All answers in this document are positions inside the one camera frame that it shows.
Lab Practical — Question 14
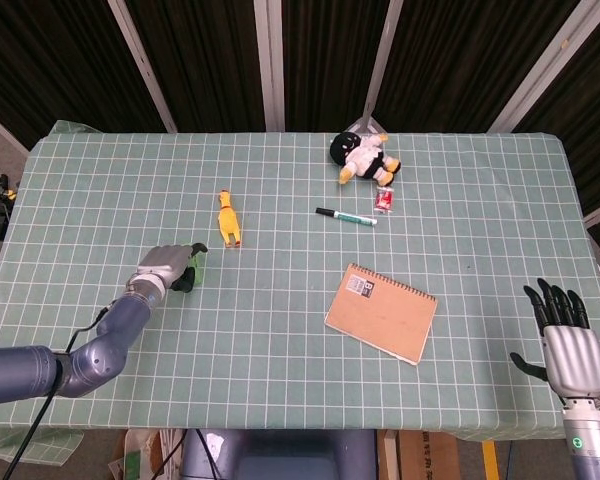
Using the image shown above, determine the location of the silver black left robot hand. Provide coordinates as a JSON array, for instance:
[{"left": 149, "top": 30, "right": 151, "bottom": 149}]
[{"left": 136, "top": 242, "right": 210, "bottom": 293}]

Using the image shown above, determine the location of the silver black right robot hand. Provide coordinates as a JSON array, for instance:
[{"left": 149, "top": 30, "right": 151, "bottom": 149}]
[{"left": 509, "top": 277, "right": 600, "bottom": 400}]

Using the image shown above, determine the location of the green numbered foam cube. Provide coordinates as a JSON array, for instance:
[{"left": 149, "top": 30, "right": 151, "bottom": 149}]
[{"left": 182, "top": 243, "right": 206, "bottom": 291}]

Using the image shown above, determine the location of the green grid tablecloth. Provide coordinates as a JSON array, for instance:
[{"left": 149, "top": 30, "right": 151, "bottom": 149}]
[{"left": 0, "top": 118, "right": 600, "bottom": 464}]

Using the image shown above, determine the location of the yellow rubber chicken toy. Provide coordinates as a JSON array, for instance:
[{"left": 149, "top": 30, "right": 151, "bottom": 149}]
[{"left": 216, "top": 188, "right": 243, "bottom": 249}]

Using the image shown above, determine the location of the brown cardboard box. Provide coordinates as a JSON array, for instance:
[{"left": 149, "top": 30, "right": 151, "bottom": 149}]
[{"left": 397, "top": 430, "right": 462, "bottom": 480}]

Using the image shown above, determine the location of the crumpled paper bag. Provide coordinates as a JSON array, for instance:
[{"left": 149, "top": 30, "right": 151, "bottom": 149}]
[{"left": 108, "top": 428, "right": 187, "bottom": 480}]

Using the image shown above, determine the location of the green marker pen black cap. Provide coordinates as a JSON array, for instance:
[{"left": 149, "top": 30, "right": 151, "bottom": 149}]
[{"left": 315, "top": 206, "right": 379, "bottom": 227}]

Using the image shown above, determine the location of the brown spiral notebook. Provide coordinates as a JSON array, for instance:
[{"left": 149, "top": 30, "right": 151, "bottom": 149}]
[{"left": 323, "top": 262, "right": 439, "bottom": 367}]

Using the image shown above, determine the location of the light wooden leg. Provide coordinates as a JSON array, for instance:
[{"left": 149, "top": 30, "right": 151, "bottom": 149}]
[{"left": 381, "top": 429, "right": 400, "bottom": 480}]

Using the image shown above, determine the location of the black white plush doll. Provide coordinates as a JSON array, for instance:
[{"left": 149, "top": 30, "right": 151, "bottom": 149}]
[{"left": 328, "top": 131, "right": 403, "bottom": 186}]

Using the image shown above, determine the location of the blue-grey robot torso base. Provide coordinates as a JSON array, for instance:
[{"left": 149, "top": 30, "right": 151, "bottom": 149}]
[{"left": 181, "top": 428, "right": 381, "bottom": 480}]

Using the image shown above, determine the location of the red candy packet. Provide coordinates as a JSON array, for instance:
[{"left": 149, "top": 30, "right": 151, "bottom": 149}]
[{"left": 372, "top": 186, "right": 397, "bottom": 215}]

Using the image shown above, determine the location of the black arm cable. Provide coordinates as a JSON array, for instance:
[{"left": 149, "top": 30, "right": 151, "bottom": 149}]
[{"left": 2, "top": 306, "right": 117, "bottom": 480}]

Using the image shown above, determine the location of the white partition frame post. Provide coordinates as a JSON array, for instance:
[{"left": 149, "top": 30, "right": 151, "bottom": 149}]
[
  {"left": 107, "top": 0, "right": 179, "bottom": 134},
  {"left": 488, "top": 0, "right": 600, "bottom": 134},
  {"left": 253, "top": 0, "right": 287, "bottom": 133},
  {"left": 347, "top": 0, "right": 405, "bottom": 136}
]

